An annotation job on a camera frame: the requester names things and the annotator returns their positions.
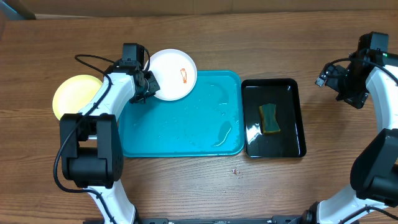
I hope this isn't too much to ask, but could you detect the white plate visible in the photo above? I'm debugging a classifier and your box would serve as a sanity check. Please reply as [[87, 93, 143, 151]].
[[145, 49, 198, 101]]

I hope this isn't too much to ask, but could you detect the yellow plate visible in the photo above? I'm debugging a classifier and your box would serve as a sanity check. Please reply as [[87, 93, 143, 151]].
[[52, 75, 103, 120]]

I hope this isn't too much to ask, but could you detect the green yellow sponge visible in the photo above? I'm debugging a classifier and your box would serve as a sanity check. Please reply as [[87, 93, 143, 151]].
[[259, 103, 280, 134]]

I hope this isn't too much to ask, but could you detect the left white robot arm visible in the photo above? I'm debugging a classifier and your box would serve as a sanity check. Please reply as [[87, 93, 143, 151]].
[[53, 59, 159, 223]]

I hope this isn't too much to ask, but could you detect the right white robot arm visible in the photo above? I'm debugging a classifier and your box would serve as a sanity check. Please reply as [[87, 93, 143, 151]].
[[293, 49, 397, 223]]

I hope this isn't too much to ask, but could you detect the teal plastic tray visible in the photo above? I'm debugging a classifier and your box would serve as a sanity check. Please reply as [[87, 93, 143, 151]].
[[119, 70, 244, 158]]

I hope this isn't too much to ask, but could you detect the black rectangular water tray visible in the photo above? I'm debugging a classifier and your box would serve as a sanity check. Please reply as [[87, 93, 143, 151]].
[[241, 78, 307, 159]]

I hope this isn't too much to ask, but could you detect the small crumb debris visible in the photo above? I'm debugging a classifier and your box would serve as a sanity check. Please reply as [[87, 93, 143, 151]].
[[231, 167, 243, 179]]

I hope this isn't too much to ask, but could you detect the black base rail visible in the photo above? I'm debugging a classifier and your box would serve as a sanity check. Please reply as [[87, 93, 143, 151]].
[[138, 215, 302, 224]]

